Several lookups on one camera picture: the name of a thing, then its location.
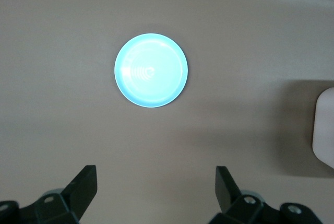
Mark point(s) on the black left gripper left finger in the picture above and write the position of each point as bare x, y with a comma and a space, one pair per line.
78, 192

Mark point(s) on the light blue round plate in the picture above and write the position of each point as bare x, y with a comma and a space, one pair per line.
156, 85

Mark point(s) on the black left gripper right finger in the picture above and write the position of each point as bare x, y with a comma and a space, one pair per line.
227, 192

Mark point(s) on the white lidded storage box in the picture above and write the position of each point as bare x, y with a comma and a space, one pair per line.
324, 130

